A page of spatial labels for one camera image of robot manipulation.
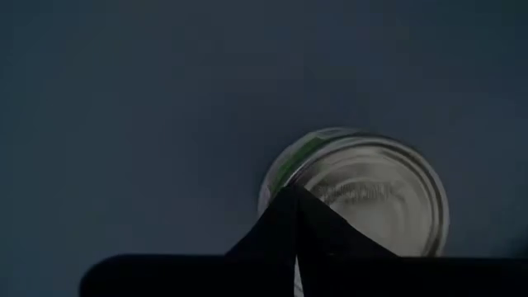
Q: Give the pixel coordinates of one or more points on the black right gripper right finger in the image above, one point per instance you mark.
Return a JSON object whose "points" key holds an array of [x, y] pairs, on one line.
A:
{"points": [[342, 260]]}

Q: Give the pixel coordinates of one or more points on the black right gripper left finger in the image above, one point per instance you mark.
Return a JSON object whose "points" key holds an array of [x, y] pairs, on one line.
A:
{"points": [[264, 260]]}

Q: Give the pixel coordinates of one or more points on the green Bumble Bee tuna can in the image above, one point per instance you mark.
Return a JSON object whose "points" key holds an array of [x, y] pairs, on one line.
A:
{"points": [[379, 185]]}

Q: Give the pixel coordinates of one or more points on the blue table mat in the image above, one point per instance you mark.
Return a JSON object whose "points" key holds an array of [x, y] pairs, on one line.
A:
{"points": [[144, 123]]}

